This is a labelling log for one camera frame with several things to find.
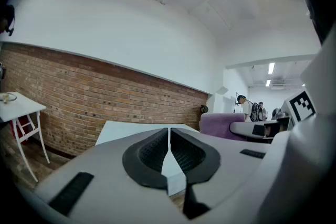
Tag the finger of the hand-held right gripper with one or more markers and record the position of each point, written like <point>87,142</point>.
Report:
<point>244,128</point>

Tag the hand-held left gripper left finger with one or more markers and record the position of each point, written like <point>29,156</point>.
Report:
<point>147,160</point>

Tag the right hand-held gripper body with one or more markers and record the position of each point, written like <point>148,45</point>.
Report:
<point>302,106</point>

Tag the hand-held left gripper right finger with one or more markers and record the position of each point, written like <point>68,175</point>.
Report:
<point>199,154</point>

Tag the purple fleece cloth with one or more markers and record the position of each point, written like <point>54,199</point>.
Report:
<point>218,124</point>

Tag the ceiling strip light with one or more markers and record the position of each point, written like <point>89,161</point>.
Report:
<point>271,67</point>
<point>268,83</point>

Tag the black office chair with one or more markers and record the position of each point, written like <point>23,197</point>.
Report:
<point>204,108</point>

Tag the white side table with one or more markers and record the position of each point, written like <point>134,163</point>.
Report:
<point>21,107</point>

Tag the red box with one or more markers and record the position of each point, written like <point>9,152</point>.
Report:
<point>13,128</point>

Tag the glass bowl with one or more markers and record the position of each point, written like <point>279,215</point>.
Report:
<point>8,97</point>

